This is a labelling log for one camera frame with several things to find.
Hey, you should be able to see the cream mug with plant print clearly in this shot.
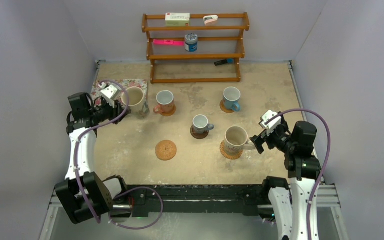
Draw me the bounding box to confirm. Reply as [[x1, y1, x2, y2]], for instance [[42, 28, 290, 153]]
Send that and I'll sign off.
[[224, 126, 256, 154]]

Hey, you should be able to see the tall cream mug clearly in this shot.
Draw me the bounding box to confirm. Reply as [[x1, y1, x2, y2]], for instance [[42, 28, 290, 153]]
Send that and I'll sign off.
[[121, 86, 150, 120]]

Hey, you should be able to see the woven rattan coaster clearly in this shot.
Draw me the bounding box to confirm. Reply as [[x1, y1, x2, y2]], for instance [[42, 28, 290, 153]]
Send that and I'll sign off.
[[219, 140, 244, 160], [155, 140, 177, 161]]

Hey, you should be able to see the blue mug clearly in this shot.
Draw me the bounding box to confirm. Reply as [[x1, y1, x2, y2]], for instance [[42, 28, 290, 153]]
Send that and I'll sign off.
[[223, 86, 241, 112]]

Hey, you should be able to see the smooth wooden coaster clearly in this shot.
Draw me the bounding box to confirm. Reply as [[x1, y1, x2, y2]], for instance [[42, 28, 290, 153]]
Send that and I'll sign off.
[[219, 100, 235, 114], [159, 105, 177, 117]]

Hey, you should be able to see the small grey white mug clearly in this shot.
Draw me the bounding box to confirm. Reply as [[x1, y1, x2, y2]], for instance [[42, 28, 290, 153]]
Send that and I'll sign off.
[[192, 114, 215, 134]]

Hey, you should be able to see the dark brown wooden coaster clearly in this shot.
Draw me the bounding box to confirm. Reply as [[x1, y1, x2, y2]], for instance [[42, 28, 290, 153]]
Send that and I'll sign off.
[[190, 125, 209, 140]]

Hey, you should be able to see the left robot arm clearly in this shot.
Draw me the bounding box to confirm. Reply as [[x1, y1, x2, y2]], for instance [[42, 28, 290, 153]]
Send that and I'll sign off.
[[54, 90, 129, 224]]

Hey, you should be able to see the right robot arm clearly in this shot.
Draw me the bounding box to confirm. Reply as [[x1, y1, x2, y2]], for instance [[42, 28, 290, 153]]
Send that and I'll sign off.
[[250, 110, 322, 240]]

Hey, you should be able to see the floral pattern tray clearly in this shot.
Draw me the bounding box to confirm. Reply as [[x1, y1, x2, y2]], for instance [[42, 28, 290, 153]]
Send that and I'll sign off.
[[90, 78, 149, 100]]

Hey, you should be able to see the pink highlighter marker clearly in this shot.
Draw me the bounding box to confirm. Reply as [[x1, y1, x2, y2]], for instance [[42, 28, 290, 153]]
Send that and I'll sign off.
[[152, 39, 184, 46]]

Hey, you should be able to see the black blue marker pen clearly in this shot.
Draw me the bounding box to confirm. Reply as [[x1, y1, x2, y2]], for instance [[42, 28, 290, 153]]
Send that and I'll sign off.
[[214, 58, 234, 67]]

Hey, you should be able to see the wooden three-tier shelf rack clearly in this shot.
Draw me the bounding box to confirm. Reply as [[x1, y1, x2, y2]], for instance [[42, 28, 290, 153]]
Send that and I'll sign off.
[[141, 12, 250, 84]]

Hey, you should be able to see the blue white lidded jar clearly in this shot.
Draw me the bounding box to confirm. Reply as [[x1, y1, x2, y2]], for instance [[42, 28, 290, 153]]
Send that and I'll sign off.
[[184, 33, 198, 52]]

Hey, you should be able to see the white green cardboard box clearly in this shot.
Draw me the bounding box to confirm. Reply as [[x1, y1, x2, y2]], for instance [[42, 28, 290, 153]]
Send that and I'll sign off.
[[165, 12, 190, 27]]

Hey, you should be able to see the pink white small device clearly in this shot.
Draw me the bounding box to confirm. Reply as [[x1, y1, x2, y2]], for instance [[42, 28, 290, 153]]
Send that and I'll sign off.
[[202, 14, 219, 26]]

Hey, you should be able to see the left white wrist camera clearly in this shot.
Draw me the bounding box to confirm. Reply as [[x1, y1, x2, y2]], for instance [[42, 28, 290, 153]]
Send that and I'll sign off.
[[98, 82, 121, 108]]

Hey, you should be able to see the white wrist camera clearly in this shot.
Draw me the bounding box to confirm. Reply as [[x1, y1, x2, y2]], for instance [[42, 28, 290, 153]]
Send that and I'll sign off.
[[98, 82, 121, 108], [259, 110, 282, 136]]

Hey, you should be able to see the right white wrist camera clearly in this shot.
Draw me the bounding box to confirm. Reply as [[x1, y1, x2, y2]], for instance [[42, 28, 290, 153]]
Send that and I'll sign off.
[[259, 110, 282, 136]]

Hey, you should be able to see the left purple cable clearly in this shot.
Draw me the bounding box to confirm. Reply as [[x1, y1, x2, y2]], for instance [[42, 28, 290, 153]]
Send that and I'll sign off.
[[74, 79, 164, 231]]

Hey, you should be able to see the purple cable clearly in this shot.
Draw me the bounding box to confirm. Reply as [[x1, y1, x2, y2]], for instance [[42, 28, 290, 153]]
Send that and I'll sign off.
[[74, 79, 164, 231], [263, 108, 332, 240]]

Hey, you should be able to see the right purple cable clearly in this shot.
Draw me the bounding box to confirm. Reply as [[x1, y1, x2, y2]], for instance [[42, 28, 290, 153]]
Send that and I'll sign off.
[[263, 108, 332, 240]]

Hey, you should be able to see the black aluminium base frame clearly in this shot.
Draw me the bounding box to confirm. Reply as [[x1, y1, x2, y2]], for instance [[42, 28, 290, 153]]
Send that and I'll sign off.
[[38, 167, 340, 240]]

